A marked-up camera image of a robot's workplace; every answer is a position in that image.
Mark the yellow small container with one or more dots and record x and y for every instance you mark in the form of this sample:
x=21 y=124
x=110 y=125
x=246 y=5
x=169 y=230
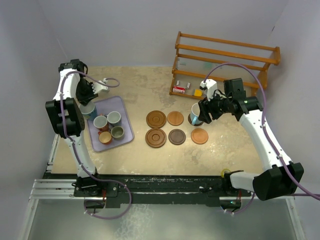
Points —
x=198 y=93

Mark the yellow tape roll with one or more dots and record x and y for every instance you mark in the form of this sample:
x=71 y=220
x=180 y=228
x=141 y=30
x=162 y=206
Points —
x=224 y=172

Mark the red white box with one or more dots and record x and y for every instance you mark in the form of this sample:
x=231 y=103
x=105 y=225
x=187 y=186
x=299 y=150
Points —
x=178 y=89

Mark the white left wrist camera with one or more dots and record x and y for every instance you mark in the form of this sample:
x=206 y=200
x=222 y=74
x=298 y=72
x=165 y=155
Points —
x=100 y=86

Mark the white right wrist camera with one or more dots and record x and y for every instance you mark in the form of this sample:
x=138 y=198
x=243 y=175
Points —
x=209 y=85

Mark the light orange wood coaster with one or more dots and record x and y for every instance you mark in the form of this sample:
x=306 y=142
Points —
x=199 y=136

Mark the large brown ringed coaster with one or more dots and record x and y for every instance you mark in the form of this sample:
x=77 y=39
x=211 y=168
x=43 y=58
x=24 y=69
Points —
x=156 y=119

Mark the dark walnut coaster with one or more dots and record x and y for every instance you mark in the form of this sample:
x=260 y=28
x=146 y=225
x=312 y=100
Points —
x=177 y=136

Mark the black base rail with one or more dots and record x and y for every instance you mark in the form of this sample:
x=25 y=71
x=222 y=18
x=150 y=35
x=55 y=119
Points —
x=120 y=189

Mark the red handled white cup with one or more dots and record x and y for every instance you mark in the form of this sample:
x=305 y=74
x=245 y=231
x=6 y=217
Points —
x=101 y=123

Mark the olive green cup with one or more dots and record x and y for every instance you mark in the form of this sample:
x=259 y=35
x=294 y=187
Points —
x=117 y=132

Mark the orange brown cup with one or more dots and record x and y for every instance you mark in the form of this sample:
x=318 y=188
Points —
x=105 y=137

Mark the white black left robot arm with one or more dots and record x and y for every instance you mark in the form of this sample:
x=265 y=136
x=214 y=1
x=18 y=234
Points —
x=68 y=121

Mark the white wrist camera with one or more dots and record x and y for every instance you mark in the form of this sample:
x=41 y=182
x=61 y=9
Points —
x=100 y=86
x=209 y=85

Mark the large blue mug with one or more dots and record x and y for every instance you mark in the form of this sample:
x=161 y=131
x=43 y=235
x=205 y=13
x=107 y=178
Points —
x=89 y=111

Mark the light blue mug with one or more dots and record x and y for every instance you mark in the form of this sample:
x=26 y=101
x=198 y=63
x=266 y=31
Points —
x=195 y=109

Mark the large brown grooved coaster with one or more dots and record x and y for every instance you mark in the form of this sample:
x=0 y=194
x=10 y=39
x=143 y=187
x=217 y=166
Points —
x=155 y=137

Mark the dark wood coaster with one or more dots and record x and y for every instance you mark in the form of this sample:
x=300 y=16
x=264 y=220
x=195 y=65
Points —
x=194 y=120

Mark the wooden shelf rack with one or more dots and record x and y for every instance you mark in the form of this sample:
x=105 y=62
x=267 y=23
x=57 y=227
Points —
x=274 y=59

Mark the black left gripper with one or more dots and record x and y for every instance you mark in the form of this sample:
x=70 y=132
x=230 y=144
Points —
x=84 y=99

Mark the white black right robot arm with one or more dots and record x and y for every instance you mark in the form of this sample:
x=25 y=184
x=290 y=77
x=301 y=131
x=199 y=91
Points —
x=279 y=172

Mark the teal blue cup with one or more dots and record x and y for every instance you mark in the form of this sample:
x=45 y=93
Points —
x=114 y=118

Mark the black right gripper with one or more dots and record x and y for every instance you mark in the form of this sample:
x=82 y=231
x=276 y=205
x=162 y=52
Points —
x=204 y=115

